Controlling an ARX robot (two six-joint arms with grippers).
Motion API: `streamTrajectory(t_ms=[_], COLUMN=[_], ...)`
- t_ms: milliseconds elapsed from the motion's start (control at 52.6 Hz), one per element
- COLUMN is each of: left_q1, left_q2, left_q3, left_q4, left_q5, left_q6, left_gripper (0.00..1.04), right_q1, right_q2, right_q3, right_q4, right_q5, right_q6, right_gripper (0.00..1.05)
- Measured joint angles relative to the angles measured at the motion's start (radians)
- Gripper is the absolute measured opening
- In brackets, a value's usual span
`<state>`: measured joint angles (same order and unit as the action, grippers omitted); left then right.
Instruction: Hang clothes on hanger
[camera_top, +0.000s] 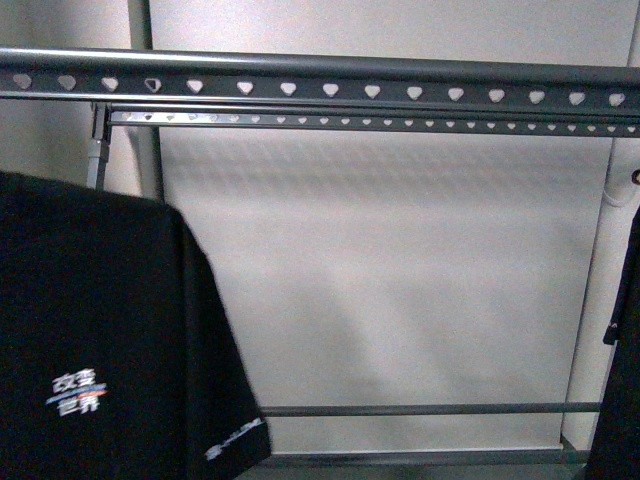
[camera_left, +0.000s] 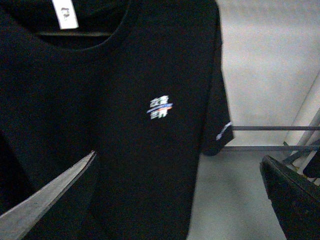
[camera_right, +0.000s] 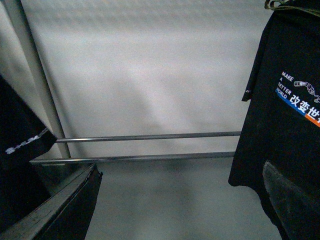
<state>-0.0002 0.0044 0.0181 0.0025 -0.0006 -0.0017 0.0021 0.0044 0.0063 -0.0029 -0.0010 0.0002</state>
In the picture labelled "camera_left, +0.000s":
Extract camera left gripper left finger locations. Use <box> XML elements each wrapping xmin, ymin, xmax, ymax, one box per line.
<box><xmin>0</xmin><ymin>151</ymin><xmax>97</xmax><ymax>240</ymax></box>

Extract camera left gripper right finger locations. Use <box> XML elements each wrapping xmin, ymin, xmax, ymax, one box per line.
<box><xmin>259</xmin><ymin>155</ymin><xmax>320</xmax><ymax>240</ymax></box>

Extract black t-shirt with logo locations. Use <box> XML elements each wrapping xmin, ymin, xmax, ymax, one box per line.
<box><xmin>0</xmin><ymin>0</ymin><xmax>234</xmax><ymax>240</ymax></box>

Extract grey metal rack frame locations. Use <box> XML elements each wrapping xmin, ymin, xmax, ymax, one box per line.
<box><xmin>219</xmin><ymin>72</ymin><xmax>320</xmax><ymax>176</ymax></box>

